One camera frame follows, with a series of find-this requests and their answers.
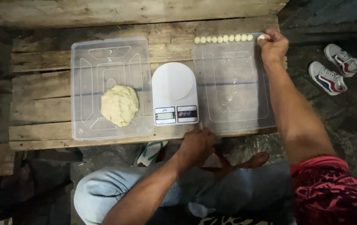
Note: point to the person's bare foot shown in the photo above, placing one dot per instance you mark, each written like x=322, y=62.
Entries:
x=256, y=159

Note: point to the person's light blue jeans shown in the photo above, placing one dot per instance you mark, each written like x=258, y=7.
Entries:
x=228, y=190

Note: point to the white digital kitchen scale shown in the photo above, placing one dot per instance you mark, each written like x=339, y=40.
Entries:
x=173, y=82

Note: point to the white sneaker with red stripe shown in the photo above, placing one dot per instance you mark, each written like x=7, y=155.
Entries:
x=327, y=78
x=344, y=61

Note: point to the person's left fingers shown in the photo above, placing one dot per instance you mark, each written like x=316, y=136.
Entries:
x=203, y=134

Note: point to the clear plastic lid with balls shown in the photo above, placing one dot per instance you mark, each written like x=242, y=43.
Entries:
x=233, y=90

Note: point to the person's right hand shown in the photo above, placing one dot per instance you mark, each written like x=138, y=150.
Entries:
x=275, y=47

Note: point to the dark bag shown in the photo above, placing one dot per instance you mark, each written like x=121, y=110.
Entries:
x=19, y=190

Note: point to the person's left hand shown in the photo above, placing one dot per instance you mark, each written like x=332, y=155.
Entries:
x=197, y=148

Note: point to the person's red patterned sleeve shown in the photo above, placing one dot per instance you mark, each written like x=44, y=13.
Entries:
x=331, y=193

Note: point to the large pale dough lump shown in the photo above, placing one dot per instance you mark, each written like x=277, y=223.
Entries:
x=119, y=105

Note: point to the row of small dough balls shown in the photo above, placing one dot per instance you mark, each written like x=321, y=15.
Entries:
x=225, y=38

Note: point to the clear plastic lid under dough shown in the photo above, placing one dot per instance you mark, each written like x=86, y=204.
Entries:
x=84, y=125

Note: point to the single pale dough piece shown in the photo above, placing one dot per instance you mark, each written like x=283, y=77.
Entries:
x=260, y=37

